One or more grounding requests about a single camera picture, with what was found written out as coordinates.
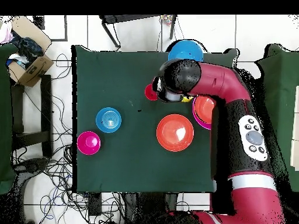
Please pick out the dark green tablecloth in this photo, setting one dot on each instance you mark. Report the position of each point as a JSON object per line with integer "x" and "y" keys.
{"x": 128, "y": 163}

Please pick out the red cup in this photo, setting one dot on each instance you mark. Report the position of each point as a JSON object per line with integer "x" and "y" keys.
{"x": 149, "y": 93}

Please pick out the colourful small objects pile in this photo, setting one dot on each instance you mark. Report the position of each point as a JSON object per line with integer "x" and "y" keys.
{"x": 167, "y": 19}

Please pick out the green cloth covered table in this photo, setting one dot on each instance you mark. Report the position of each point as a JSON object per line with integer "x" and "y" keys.
{"x": 5, "y": 116}
{"x": 282, "y": 81}

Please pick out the yellow cup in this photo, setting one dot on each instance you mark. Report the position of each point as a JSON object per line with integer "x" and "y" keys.
{"x": 186, "y": 99}

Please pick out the orange-red bowl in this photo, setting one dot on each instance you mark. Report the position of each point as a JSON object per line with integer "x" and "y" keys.
{"x": 175, "y": 133}
{"x": 204, "y": 107}

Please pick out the dark blue cloth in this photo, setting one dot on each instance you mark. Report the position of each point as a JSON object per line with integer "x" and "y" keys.
{"x": 28, "y": 49}

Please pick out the large pink bowl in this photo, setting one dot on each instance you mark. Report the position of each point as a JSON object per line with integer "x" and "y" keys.
{"x": 198, "y": 119}

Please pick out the black stool frame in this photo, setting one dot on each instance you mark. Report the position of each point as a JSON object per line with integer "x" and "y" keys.
{"x": 109, "y": 19}

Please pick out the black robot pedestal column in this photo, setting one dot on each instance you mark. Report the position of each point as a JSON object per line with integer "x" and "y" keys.
{"x": 149, "y": 205}

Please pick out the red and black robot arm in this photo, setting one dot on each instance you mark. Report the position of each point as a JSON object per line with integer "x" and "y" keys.
{"x": 222, "y": 81}

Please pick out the large blue bowl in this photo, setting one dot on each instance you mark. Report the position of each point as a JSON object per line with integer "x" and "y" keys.
{"x": 185, "y": 50}

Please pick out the small magenta bowl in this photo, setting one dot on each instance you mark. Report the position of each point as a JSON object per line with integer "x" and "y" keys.
{"x": 88, "y": 142}

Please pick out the black rectangular box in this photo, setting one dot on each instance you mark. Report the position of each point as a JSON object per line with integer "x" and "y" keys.
{"x": 94, "y": 205}

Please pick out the black bench frame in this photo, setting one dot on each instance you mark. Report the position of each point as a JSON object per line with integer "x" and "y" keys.
{"x": 46, "y": 105}

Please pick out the black pedestal leg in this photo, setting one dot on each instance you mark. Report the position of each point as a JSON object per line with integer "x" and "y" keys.
{"x": 35, "y": 164}

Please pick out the small blue bowl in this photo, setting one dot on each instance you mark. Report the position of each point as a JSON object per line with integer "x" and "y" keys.
{"x": 108, "y": 120}

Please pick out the cardboard box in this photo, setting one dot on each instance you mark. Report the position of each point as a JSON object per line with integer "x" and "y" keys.
{"x": 35, "y": 70}

